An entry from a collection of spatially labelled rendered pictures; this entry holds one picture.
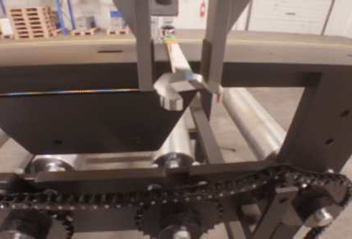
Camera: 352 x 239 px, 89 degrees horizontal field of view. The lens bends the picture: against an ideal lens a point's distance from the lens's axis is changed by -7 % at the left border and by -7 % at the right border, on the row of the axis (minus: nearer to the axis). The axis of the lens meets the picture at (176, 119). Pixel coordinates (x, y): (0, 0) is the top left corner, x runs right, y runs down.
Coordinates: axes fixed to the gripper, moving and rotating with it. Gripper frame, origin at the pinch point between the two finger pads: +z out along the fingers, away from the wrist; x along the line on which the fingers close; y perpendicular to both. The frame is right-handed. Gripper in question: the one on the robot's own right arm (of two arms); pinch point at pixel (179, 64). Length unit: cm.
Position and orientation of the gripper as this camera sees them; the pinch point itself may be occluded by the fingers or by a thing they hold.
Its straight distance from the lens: 17.9
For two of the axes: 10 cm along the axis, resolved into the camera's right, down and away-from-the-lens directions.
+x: 10.0, -0.3, 0.9
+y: 1.0, 5.4, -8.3
